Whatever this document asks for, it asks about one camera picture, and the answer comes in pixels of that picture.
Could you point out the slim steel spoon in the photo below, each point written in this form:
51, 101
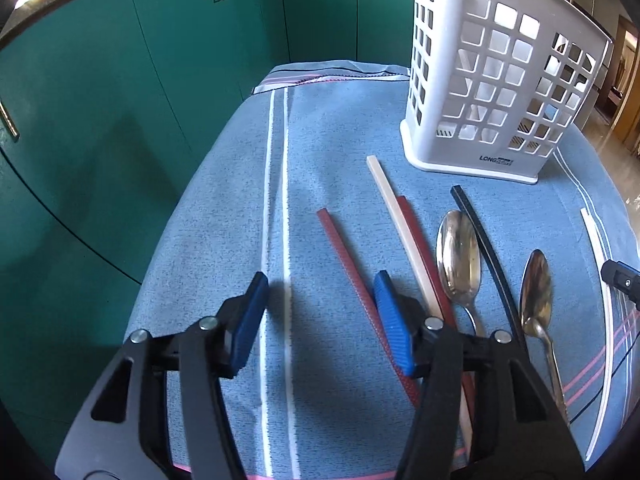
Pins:
536, 290

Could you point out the row of green cabinets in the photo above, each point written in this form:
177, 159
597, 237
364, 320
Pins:
125, 110

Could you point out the white chopstick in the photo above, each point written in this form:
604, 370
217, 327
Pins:
592, 232

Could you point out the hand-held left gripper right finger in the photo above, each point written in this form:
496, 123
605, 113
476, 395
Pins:
395, 325

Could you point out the red chopstick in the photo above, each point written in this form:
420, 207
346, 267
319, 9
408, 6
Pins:
425, 255
345, 255

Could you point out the large steel spoon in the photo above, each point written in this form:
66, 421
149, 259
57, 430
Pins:
457, 260

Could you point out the blue striped tablecloth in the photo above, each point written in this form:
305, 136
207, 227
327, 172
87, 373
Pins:
325, 160

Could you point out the cream chopstick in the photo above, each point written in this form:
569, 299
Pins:
400, 215

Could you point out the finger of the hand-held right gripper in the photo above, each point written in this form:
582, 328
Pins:
620, 275

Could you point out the black chopstick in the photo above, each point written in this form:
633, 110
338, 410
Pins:
487, 240

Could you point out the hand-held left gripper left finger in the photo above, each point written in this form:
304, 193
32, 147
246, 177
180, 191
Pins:
250, 310

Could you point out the wooden door frame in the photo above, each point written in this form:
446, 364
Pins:
625, 60

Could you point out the white plastic utensil basket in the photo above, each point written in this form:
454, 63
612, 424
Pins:
492, 160

